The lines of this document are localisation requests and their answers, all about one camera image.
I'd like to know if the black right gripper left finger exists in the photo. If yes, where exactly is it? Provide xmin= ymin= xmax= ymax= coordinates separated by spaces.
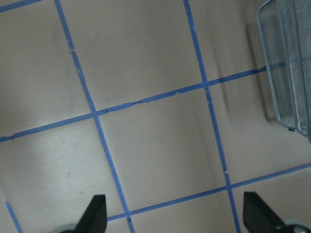
xmin=74 ymin=194 xmax=107 ymax=233

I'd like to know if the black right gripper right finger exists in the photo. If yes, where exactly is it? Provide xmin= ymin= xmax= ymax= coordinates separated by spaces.
xmin=242 ymin=192 xmax=286 ymax=233

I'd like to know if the silver wire mesh shelf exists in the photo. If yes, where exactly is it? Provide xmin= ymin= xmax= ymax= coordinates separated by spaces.
xmin=257 ymin=0 xmax=311 ymax=138

